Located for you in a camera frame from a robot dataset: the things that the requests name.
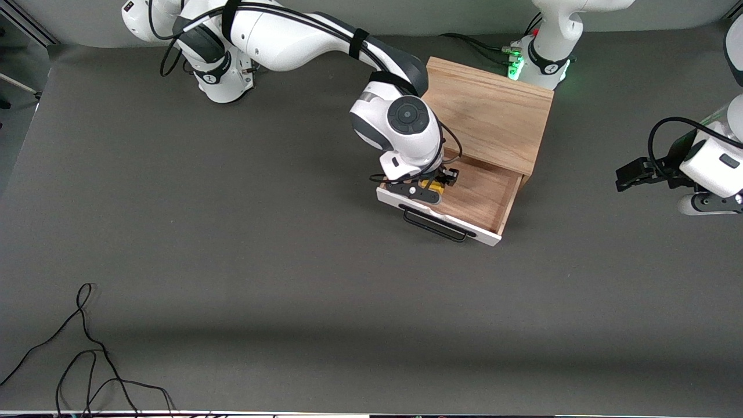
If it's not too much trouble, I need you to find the black left arm base cable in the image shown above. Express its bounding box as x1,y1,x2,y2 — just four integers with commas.
440,33,518,61

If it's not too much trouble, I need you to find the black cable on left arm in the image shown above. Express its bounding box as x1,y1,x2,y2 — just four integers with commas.
647,116,743,178

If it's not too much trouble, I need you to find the black cable with small loop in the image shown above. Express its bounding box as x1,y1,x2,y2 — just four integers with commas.
0,283,178,417

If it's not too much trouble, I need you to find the white-fronted wooden drawer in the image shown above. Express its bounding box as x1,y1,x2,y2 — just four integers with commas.
376,148,524,247

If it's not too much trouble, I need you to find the wooden drawer cabinet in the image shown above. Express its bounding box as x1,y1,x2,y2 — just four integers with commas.
422,56,556,190

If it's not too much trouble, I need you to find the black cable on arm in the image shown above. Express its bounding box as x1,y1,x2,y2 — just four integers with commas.
647,116,743,178
148,0,465,184

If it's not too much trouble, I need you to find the black metal drawer handle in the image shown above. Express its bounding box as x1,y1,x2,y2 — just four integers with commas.
399,204,477,243

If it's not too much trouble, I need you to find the black cable with wide bend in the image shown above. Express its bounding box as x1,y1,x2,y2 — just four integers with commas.
55,348,125,418

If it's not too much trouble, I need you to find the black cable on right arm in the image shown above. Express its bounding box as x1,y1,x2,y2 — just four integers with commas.
148,0,465,184

